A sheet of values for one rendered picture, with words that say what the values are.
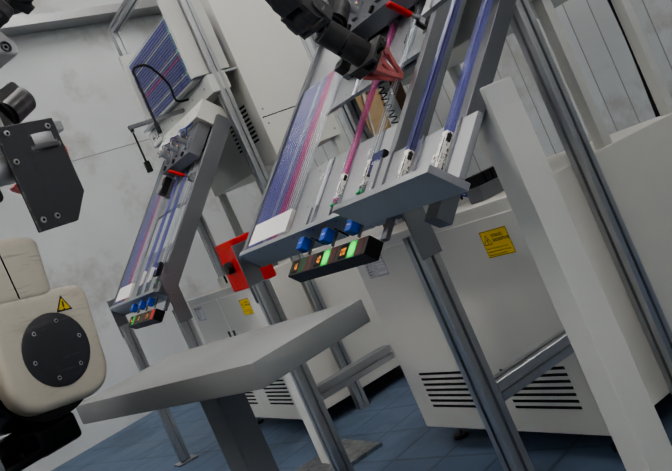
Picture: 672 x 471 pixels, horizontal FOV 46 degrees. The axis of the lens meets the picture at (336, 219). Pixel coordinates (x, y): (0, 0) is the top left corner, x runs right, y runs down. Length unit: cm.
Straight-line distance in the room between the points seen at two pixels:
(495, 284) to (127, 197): 401
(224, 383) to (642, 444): 67
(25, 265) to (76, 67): 463
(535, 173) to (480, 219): 52
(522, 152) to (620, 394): 41
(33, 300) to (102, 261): 419
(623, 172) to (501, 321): 45
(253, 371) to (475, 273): 88
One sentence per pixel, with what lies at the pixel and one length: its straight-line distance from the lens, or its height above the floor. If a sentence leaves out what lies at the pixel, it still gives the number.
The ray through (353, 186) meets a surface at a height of 77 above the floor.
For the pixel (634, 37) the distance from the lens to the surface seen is 218.
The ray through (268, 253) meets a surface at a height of 71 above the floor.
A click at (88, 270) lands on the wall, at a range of 532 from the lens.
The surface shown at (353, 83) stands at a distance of 199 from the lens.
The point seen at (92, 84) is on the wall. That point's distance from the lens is 578.
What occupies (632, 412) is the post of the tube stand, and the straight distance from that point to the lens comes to 138.
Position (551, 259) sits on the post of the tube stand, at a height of 53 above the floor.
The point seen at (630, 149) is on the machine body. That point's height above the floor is 59.
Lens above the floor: 76
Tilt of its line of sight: 1 degrees down
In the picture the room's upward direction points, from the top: 24 degrees counter-clockwise
